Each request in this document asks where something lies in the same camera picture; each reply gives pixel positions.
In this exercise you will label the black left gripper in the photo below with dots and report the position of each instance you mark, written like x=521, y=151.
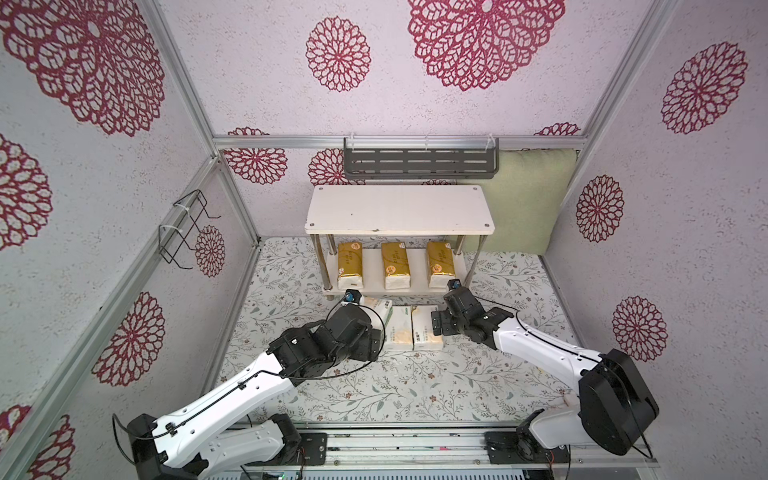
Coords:
x=367, y=343

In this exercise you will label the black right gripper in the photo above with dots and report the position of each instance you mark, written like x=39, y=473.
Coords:
x=440, y=322

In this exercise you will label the gold tissue pack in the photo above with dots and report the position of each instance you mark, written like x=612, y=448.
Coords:
x=350, y=266
x=396, y=267
x=440, y=264

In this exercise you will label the white tissue pack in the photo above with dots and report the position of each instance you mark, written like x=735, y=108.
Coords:
x=379, y=310
x=399, y=330
x=424, y=338

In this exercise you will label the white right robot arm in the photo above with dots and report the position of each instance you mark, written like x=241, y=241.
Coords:
x=614, y=406

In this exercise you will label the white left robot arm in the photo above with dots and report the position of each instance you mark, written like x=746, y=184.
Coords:
x=200, y=440

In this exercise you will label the white two-tier metal-legged shelf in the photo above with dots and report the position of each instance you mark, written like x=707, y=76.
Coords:
x=394, y=211

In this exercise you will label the green fabric cushion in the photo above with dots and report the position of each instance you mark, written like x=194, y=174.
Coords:
x=524, y=198

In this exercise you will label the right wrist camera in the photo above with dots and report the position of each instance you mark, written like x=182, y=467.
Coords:
x=454, y=284

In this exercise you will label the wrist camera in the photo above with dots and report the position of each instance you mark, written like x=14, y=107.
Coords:
x=454, y=284
x=351, y=296

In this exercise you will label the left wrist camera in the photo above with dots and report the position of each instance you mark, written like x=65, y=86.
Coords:
x=351, y=296

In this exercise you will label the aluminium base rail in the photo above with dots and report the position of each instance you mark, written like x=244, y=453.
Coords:
x=446, y=451

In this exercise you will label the black wire wall rack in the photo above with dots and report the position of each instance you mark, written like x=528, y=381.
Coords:
x=172, y=238

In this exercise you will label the grey wall-mounted metal rack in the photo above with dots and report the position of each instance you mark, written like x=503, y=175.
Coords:
x=422, y=163

